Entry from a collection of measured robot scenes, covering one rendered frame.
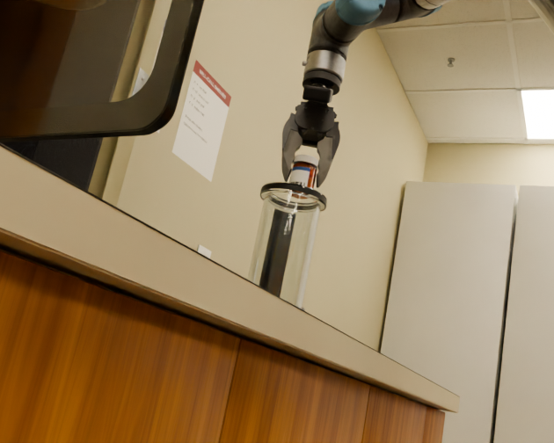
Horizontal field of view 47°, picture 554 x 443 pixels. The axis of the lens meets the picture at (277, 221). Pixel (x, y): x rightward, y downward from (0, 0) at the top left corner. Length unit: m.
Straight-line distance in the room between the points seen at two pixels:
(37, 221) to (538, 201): 3.40
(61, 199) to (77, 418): 0.15
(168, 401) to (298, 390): 0.26
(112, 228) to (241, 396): 0.29
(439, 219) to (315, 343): 3.00
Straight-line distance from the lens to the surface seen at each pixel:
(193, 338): 0.54
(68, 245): 0.37
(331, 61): 1.21
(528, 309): 3.50
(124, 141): 0.87
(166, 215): 1.69
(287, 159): 1.13
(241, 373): 0.63
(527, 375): 3.45
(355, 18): 1.15
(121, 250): 0.41
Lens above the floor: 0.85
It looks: 15 degrees up
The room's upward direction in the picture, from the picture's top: 12 degrees clockwise
